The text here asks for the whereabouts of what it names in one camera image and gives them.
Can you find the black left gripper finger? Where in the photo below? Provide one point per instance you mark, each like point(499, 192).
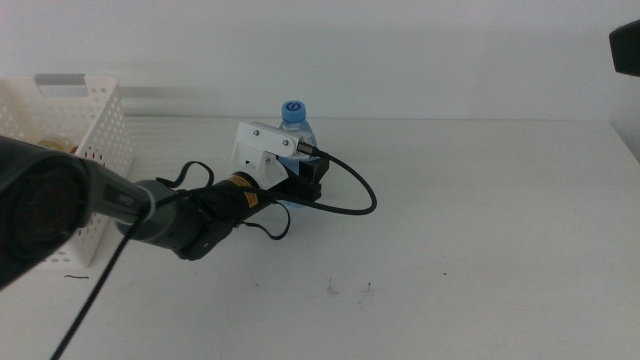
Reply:
point(316, 172)

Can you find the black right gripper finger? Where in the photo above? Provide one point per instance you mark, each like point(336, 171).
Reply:
point(627, 50)

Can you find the clear water bottle blue label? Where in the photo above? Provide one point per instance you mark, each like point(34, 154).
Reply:
point(293, 111)

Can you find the yellow tea bottle green label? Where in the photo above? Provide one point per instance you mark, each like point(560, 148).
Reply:
point(57, 145)

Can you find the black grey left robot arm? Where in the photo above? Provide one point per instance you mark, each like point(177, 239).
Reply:
point(40, 210)

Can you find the white perforated plastic basket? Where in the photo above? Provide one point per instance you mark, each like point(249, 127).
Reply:
point(107, 130)

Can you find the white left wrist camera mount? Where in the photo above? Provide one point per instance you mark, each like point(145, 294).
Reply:
point(260, 145)

